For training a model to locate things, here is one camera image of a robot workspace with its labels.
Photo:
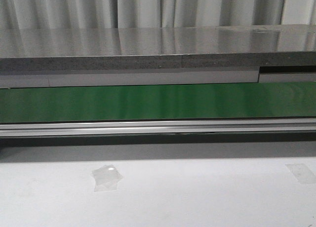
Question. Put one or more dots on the grey conveyor rear guide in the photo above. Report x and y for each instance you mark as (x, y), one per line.
(237, 74)

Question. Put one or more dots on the clear tape patch left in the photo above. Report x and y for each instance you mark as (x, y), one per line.
(106, 178)

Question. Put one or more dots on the clear tape patch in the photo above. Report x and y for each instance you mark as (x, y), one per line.
(302, 173)
(106, 178)

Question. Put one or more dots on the green conveyor belt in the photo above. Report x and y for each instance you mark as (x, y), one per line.
(158, 102)

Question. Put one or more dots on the clear tape patch right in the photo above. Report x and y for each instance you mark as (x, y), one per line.
(302, 173)

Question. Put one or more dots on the white pleated curtain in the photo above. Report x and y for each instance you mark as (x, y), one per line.
(103, 14)

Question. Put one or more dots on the aluminium conveyor front rail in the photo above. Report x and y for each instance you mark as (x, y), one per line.
(27, 130)

